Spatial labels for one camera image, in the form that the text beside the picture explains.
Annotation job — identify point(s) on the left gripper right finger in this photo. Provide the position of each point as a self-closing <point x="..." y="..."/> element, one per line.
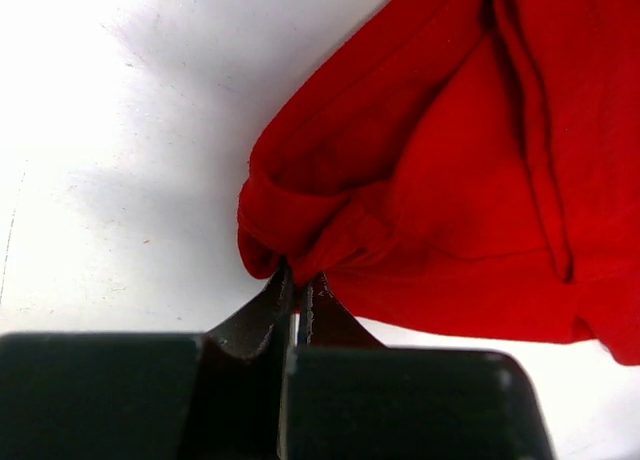
<point x="325" y="324"/>

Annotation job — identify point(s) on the red t-shirt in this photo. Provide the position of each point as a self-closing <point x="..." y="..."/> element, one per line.
<point x="465" y="167"/>

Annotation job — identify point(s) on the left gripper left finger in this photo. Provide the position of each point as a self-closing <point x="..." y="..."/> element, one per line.
<point x="248" y="333"/>

